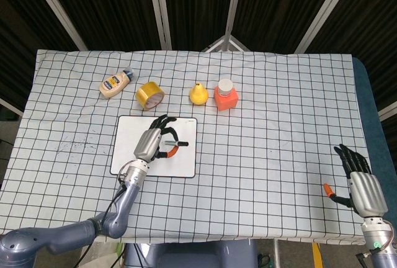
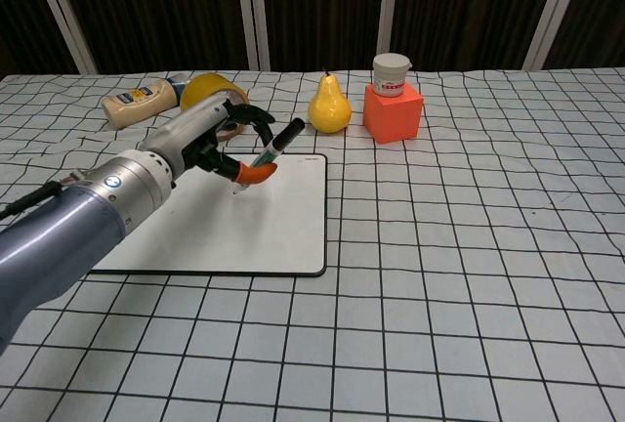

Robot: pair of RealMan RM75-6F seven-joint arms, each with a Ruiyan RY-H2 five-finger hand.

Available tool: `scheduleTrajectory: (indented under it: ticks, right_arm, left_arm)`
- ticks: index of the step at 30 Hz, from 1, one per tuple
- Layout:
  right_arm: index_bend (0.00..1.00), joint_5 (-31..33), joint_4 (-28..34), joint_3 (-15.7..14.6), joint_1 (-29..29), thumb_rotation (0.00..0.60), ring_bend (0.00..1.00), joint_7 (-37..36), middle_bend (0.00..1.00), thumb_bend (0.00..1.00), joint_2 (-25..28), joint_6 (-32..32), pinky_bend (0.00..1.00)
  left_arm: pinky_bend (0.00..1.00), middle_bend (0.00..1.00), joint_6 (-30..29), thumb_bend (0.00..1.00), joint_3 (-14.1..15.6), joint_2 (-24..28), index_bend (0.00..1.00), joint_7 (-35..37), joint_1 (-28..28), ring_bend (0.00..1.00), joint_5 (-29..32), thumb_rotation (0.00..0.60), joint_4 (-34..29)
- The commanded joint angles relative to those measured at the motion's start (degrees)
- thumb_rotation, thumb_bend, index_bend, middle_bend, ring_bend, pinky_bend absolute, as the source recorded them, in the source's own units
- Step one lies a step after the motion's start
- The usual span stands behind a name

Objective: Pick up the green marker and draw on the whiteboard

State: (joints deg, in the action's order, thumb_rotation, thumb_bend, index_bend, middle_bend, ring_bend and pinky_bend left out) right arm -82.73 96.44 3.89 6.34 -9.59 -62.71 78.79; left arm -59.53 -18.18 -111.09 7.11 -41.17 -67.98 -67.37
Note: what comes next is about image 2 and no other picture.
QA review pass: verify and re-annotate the white dry-erase board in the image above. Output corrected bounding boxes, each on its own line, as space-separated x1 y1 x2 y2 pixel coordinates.
89 152 329 278

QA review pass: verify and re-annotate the yellow packing tape roll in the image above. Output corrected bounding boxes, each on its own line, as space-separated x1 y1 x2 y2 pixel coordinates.
180 72 252 141

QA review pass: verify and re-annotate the mayonnaise squeeze bottle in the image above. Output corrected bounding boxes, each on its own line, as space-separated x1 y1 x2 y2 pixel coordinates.
101 75 188 131

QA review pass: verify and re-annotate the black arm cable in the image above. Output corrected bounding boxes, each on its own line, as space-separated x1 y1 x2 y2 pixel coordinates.
0 170 89 222

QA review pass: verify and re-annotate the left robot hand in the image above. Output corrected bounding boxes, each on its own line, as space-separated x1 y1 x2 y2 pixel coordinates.
138 95 279 186

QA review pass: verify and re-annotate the yellow pear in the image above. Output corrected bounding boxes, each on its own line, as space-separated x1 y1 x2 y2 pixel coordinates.
307 67 354 135

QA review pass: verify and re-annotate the white partition frame post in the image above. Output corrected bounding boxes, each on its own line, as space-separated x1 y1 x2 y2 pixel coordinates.
522 0 579 70
27 0 99 75
232 0 271 71
376 0 402 60

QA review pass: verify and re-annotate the green and white whiteboard marker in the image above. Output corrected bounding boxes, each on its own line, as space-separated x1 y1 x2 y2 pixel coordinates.
231 117 307 196

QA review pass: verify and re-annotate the white checkered tablecloth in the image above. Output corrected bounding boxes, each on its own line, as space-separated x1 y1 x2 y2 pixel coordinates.
0 66 625 422

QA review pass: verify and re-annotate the small white jar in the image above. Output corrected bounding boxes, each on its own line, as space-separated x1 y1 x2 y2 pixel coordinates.
371 53 412 100

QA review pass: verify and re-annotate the orange cube block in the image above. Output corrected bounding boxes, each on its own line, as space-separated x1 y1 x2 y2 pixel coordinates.
362 84 424 145

